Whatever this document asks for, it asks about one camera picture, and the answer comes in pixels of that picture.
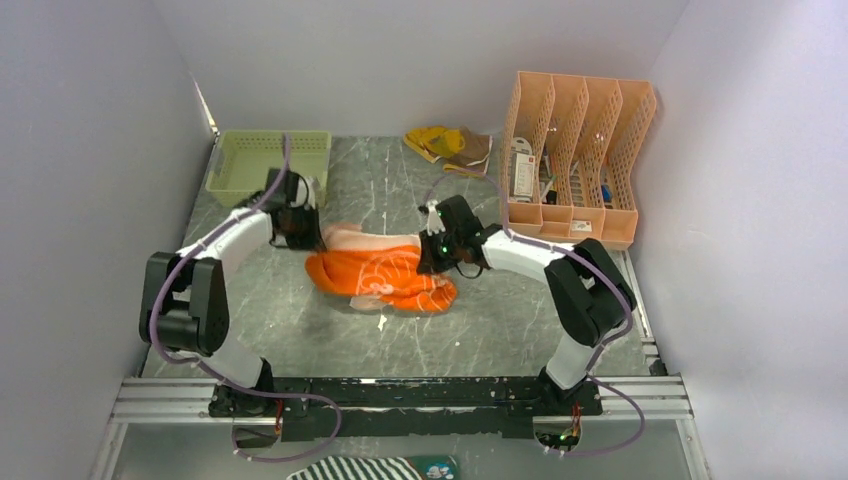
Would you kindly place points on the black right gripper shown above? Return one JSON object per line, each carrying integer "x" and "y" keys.
{"x": 430, "y": 262}

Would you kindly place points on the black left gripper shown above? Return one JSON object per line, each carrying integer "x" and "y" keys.
{"x": 312, "y": 240}

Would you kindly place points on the orange white patterned towel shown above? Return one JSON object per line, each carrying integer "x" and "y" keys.
{"x": 377, "y": 270}

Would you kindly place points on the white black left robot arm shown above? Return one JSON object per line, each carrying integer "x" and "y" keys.
{"x": 185, "y": 315}

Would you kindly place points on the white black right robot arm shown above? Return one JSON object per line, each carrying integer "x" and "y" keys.
{"x": 593, "y": 302}

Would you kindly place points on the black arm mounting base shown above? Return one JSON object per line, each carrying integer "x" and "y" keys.
{"x": 356, "y": 407}

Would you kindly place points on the green plastic basket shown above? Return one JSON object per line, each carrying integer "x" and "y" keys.
{"x": 242, "y": 159}

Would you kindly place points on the yellow brown folded towel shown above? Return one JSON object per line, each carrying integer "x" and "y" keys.
{"x": 459, "y": 149}

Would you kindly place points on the white red paper card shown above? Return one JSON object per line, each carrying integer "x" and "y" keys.
{"x": 522, "y": 170}

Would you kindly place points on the small white box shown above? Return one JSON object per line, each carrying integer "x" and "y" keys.
{"x": 581, "y": 226}

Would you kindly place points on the orange plastic file organizer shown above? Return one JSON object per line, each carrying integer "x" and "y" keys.
{"x": 586, "y": 134}

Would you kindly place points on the teal patterned cloth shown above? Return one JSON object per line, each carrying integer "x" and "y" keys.
{"x": 435, "y": 467}

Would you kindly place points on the black white striped towel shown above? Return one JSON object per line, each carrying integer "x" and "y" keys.
{"x": 357, "y": 468}

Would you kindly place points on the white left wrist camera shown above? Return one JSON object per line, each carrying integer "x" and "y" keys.
{"x": 307, "y": 193}

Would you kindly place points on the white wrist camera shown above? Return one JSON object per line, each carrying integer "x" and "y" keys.
{"x": 434, "y": 224}
{"x": 307, "y": 193}

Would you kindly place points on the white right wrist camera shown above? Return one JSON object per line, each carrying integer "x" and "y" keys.
{"x": 434, "y": 224}

